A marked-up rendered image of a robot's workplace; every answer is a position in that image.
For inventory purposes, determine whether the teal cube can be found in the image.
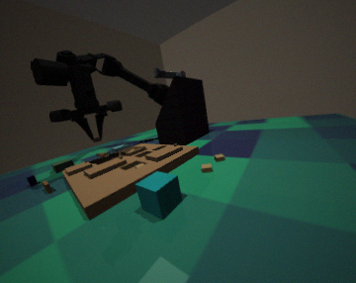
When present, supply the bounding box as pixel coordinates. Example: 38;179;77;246
135;171;183;221

